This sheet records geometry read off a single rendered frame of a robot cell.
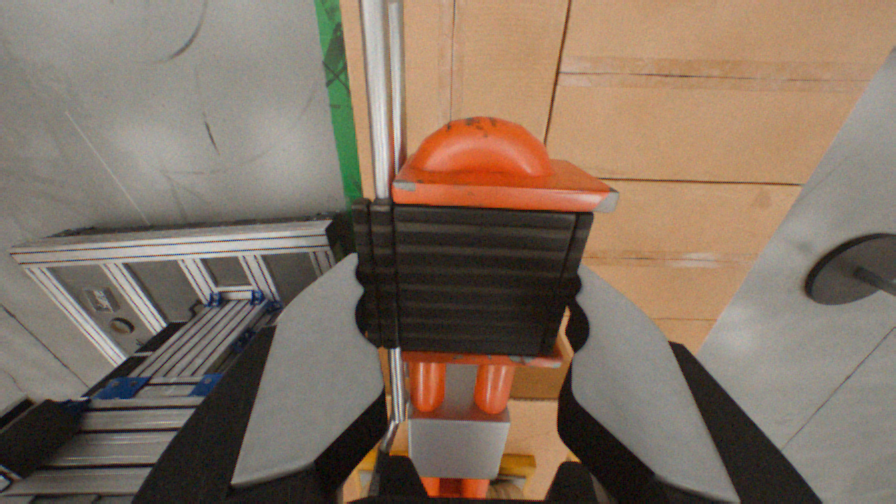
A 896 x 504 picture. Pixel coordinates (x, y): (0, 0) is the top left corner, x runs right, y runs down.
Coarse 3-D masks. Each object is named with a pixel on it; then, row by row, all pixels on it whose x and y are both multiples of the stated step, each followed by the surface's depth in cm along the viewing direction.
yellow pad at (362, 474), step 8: (368, 456) 44; (408, 456) 45; (360, 464) 44; (368, 464) 44; (352, 472) 46; (360, 472) 45; (368, 472) 45; (360, 480) 47; (368, 480) 46; (360, 488) 48
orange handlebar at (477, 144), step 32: (448, 128) 10; (480, 128) 10; (512, 128) 10; (416, 160) 11; (448, 160) 10; (480, 160) 10; (512, 160) 10; (544, 160) 10; (416, 384) 16; (480, 384) 17; (448, 480) 26; (480, 480) 21
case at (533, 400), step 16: (560, 336) 50; (384, 352) 45; (384, 368) 43; (528, 368) 44; (544, 368) 44; (560, 368) 44; (512, 384) 41; (528, 384) 41; (544, 384) 41; (560, 384) 42; (512, 400) 39; (528, 400) 39; (544, 400) 39; (512, 416) 41; (528, 416) 41; (544, 416) 41; (400, 432) 43; (512, 432) 43; (528, 432) 43; (544, 432) 43; (400, 448) 45; (512, 448) 45; (528, 448) 45; (544, 448) 45; (560, 448) 45; (544, 464) 47; (352, 480) 50; (544, 480) 50; (352, 496) 53; (528, 496) 53; (544, 496) 53
